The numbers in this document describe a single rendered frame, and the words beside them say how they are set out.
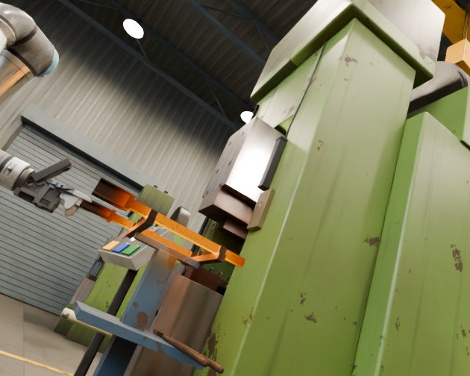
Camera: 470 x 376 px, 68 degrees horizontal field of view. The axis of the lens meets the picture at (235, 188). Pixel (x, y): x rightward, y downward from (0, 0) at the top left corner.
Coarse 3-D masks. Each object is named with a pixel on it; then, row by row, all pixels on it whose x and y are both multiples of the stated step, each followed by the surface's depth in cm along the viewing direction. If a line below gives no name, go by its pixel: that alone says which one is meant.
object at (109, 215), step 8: (88, 208) 105; (96, 208) 107; (104, 208) 107; (104, 216) 106; (112, 216) 106; (120, 216) 108; (120, 224) 109; (128, 224) 109; (144, 232) 110; (152, 232) 111; (160, 240) 112; (168, 240) 113; (176, 248) 113; (184, 248) 114
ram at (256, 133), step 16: (240, 128) 183; (256, 128) 168; (272, 128) 173; (240, 144) 167; (256, 144) 166; (272, 144) 170; (224, 160) 178; (240, 160) 160; (256, 160) 164; (224, 176) 162; (240, 176) 158; (256, 176) 162; (208, 192) 172; (240, 192) 156; (256, 192) 160
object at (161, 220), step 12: (96, 192) 83; (108, 192) 85; (120, 192) 87; (120, 204) 86; (132, 204) 86; (144, 216) 89; (156, 216) 88; (168, 228) 91; (180, 228) 91; (192, 240) 92; (204, 240) 93; (216, 252) 94; (228, 252) 95; (240, 264) 96
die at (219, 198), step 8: (216, 192) 158; (224, 192) 158; (208, 200) 164; (216, 200) 155; (224, 200) 157; (232, 200) 159; (240, 200) 161; (200, 208) 169; (208, 208) 161; (216, 208) 157; (224, 208) 156; (232, 208) 158; (240, 208) 160; (248, 208) 162; (208, 216) 172; (216, 216) 167; (224, 216) 163; (232, 216) 159; (240, 216) 159; (248, 216) 161
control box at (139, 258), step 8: (160, 232) 193; (168, 232) 193; (112, 240) 204; (120, 240) 200; (128, 240) 197; (136, 240) 193; (144, 248) 182; (152, 248) 186; (104, 256) 195; (112, 256) 189; (120, 256) 182; (128, 256) 178; (136, 256) 178; (144, 256) 182; (120, 264) 187; (128, 264) 180; (136, 264) 178; (144, 264) 182
